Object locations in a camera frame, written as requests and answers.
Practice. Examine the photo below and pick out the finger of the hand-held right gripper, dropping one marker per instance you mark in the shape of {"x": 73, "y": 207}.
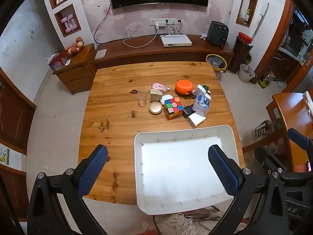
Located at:
{"x": 297, "y": 136}
{"x": 267, "y": 157}

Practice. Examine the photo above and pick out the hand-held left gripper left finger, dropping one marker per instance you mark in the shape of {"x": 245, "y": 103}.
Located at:
{"x": 94, "y": 169}

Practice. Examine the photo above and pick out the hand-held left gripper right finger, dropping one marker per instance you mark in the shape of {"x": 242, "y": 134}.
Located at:
{"x": 223, "y": 172}

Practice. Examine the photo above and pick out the white plastic tray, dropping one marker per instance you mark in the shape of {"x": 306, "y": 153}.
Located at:
{"x": 181, "y": 166}

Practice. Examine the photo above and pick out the white power adapter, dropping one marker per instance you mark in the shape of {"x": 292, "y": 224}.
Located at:
{"x": 195, "y": 120}

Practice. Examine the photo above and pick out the clear bottle with blue label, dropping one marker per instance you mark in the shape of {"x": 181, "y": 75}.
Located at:
{"x": 201, "y": 102}

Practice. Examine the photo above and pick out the multicoloured puzzle cube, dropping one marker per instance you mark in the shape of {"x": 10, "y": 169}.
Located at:
{"x": 173, "y": 109}

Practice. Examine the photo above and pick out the clear drinking glass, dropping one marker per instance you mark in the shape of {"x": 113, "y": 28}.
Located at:
{"x": 142, "y": 98}

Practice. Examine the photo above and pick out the round gold compact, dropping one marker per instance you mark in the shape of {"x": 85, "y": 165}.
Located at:
{"x": 155, "y": 108}

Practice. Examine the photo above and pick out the small brown toothpick box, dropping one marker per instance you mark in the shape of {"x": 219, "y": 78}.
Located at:
{"x": 156, "y": 96}

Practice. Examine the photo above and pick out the orange wooden desk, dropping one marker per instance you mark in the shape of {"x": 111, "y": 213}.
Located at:
{"x": 291, "y": 112}

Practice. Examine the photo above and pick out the printed cardboard box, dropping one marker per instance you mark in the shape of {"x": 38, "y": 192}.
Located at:
{"x": 261, "y": 131}

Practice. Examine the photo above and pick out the cooking oil bottle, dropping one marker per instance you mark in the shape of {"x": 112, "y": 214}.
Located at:
{"x": 265, "y": 80}

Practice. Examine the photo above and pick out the fringed woven rug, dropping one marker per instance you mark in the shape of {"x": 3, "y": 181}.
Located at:
{"x": 185, "y": 225}

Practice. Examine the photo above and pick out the white bucket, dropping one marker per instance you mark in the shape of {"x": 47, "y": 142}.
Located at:
{"x": 244, "y": 74}

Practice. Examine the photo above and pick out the green cap perfume bottle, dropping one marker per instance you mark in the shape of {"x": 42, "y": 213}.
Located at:
{"x": 206, "y": 87}

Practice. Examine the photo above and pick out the white earbud case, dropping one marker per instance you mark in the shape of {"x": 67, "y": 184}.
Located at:
{"x": 165, "y": 98}

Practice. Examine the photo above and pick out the round orange case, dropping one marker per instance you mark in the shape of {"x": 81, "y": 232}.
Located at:
{"x": 184, "y": 87}

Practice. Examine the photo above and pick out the small wooden side cabinet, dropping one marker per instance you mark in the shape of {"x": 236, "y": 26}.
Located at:
{"x": 75, "y": 73}

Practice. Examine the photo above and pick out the brown wooden door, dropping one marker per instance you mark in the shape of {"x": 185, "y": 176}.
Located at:
{"x": 14, "y": 112}

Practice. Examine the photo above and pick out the tall dark jar red lid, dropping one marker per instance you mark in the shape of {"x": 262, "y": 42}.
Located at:
{"x": 240, "y": 53}

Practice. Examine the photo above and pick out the pink correction tape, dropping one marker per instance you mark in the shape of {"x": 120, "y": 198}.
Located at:
{"x": 157, "y": 86}

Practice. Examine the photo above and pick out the yellow rim trash bin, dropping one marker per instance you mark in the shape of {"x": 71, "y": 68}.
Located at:
{"x": 216, "y": 62}

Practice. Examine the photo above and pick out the red tissue box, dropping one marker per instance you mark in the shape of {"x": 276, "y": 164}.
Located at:
{"x": 57, "y": 63}

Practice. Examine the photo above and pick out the white paper sheet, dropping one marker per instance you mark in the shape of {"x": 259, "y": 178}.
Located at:
{"x": 100, "y": 54}

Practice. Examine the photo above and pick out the long grey stick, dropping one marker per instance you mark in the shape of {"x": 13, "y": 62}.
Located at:
{"x": 261, "y": 19}

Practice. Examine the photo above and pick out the bowl of red fruit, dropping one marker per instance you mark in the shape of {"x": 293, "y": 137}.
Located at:
{"x": 74, "y": 46}

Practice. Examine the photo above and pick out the long wooden television cabinet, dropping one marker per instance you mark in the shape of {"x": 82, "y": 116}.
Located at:
{"x": 146, "y": 53}

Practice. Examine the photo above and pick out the dark green air fryer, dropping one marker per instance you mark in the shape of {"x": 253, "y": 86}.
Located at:
{"x": 217, "y": 34}

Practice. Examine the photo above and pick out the small bottle in niche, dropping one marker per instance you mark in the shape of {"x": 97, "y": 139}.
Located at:
{"x": 247, "y": 14}

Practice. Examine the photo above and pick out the small white figurine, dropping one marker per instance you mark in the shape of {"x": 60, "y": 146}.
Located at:
{"x": 203, "y": 36}

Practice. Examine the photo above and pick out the white set-top box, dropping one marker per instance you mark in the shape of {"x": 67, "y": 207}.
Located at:
{"x": 176, "y": 40}

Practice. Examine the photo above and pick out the pink dumbbell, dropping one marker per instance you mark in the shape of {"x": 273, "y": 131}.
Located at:
{"x": 73, "y": 22}
{"x": 66, "y": 25}

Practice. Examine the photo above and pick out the colourful wall poster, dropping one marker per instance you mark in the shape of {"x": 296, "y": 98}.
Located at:
{"x": 4, "y": 155}

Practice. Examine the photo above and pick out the white wall socket strip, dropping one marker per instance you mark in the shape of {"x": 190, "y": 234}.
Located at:
{"x": 162, "y": 20}

